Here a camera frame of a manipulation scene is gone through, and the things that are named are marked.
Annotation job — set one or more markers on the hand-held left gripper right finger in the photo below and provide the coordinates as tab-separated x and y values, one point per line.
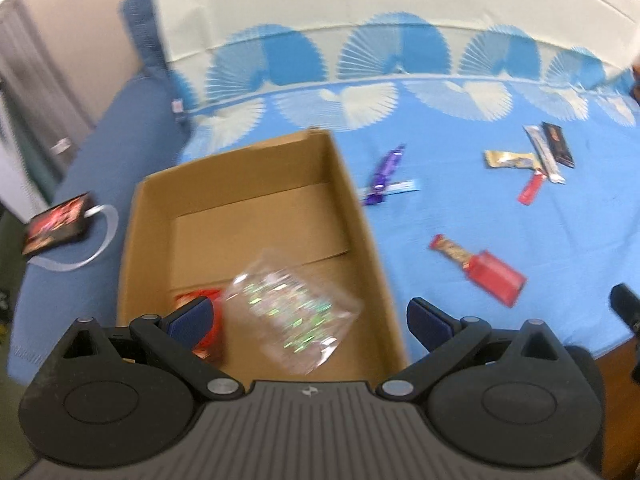
425	317

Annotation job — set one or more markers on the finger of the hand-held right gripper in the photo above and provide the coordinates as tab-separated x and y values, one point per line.
627	305

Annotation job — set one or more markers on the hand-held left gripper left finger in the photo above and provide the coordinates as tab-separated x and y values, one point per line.
190	317

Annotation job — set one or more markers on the shiny red snack packet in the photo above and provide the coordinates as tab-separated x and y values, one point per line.
218	327

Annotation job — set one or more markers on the red boxed nut bar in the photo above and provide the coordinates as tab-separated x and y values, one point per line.
492	275

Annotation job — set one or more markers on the clear plastic snack packet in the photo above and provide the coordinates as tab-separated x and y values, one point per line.
290	310

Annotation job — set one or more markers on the brown cardboard box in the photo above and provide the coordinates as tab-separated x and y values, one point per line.
250	210

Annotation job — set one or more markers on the purple candy wrapper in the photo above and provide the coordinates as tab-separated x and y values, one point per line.
382	175

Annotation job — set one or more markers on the silver stick packet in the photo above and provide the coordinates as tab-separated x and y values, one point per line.
545	155

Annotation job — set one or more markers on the black snack packet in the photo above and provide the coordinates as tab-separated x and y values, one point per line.
560	145

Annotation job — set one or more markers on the yellow snack bar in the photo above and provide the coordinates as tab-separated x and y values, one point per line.
510	159

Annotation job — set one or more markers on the blue white fan-print blanket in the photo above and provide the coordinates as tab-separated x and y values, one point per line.
475	220

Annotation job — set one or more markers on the small blue white sachet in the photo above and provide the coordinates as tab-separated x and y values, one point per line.
405	186

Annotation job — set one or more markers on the small red sachet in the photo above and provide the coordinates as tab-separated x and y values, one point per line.
531	189

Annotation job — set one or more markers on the black smartphone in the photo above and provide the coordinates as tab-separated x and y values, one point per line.
57	222

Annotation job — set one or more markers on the blue sofa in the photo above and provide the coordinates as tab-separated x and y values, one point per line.
100	160

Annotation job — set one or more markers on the white radiator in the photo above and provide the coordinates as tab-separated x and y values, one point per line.
30	85

